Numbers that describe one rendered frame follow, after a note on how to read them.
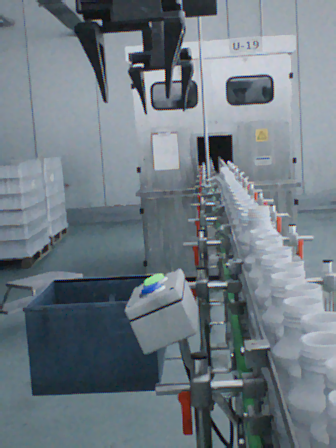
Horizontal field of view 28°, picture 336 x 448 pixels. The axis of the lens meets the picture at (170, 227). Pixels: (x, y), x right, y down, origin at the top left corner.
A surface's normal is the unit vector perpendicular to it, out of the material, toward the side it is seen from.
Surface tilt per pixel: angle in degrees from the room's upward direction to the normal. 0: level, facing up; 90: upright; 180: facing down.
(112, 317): 90
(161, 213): 90
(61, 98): 90
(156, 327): 90
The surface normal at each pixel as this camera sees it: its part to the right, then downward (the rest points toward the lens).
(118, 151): -0.05, 0.13
